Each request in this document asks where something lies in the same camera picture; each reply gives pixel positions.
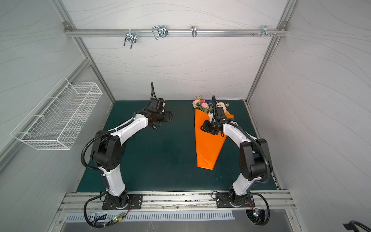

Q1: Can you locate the orange wrapping paper sheet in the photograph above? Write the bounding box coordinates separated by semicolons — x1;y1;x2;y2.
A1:
194;110;226;170

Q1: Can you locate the peach fake flower spray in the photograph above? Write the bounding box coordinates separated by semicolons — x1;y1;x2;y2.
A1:
216;102;229;114

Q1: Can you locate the pink fake flower spray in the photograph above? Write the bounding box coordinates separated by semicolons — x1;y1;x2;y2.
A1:
192;96;206;111

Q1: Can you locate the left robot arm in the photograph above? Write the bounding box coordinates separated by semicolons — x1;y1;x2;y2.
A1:
81;110;173;208

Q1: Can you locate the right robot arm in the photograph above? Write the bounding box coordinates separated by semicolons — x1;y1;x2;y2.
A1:
201;120;272;207

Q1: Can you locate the middle metal u-bolt clamp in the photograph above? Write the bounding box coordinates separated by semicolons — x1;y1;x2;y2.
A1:
151;25;169;41

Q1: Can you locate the metal u-bolt clamp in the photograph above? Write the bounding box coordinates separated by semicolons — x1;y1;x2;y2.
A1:
123;31;137;49
151;25;169;41

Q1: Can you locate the left metal u-bolt clamp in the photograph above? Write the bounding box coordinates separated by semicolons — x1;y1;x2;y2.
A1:
123;31;137;49

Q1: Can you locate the white vent grille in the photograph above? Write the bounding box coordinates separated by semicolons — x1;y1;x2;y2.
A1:
65;210;235;223

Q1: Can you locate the right metal bolt clamp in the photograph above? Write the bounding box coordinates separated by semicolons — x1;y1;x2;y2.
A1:
251;26;277;37

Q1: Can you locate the aluminium top crossbar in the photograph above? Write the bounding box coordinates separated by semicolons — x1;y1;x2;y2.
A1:
65;28;288;38

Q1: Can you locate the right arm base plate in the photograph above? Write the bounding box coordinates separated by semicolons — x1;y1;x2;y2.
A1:
211;191;255;208

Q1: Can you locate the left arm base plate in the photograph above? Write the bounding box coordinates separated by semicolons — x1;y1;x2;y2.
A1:
102;194;143;210

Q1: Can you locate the small metal bracket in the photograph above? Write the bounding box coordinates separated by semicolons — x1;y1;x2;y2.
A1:
191;26;197;38

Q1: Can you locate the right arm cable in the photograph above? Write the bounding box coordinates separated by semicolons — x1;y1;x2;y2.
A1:
244;192;271;226

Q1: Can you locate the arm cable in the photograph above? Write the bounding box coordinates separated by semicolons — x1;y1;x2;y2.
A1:
244;192;271;226
83;191;132;229

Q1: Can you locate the white wire basket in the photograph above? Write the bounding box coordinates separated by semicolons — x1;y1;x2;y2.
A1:
10;77;102;150

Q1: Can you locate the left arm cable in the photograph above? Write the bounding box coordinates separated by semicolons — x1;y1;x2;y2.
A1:
83;191;132;229

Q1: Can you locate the aluminium front rail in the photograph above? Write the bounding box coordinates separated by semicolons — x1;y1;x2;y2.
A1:
54;189;297;214

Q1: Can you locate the black cable bottom right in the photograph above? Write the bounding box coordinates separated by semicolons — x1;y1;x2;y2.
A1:
342;220;371;232

